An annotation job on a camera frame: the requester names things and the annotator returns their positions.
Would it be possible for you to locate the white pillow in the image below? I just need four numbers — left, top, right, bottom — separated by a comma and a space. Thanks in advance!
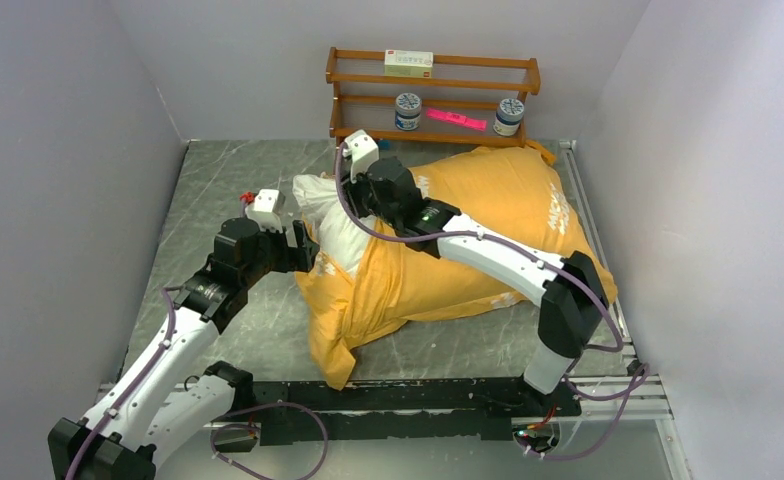
292, 174, 372, 278

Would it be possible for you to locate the orange Mickey Mouse pillowcase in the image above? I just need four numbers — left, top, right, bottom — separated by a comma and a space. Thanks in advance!
296, 147, 593, 389

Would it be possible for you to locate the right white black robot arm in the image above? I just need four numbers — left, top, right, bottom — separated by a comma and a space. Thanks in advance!
336, 157, 609, 415

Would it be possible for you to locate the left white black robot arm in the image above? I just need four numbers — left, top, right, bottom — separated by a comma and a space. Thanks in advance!
48, 217, 319, 479

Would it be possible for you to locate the left blue white jar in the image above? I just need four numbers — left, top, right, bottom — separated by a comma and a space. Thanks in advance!
394, 92, 422, 131

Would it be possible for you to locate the blue white jar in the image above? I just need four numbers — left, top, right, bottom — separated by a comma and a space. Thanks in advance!
493, 98, 525, 137
394, 92, 422, 131

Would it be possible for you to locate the pink plastic strip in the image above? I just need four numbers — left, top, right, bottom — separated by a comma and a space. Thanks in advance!
426, 108, 487, 131

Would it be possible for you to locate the wooden three-tier shelf rack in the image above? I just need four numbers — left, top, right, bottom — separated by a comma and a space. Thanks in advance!
325, 47, 542, 147

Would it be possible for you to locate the white green cardboard box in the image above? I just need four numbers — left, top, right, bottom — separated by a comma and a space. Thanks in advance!
383, 49, 434, 78

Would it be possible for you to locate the right blue white jar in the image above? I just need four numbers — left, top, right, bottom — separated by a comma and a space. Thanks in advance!
493, 98, 525, 137

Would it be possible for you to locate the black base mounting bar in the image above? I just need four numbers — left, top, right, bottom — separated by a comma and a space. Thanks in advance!
221, 377, 582, 446

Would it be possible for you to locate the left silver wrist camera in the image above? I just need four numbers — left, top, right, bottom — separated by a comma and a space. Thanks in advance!
239, 189, 285, 233

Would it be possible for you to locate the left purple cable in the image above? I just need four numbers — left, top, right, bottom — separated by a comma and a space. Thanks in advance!
63, 198, 330, 480

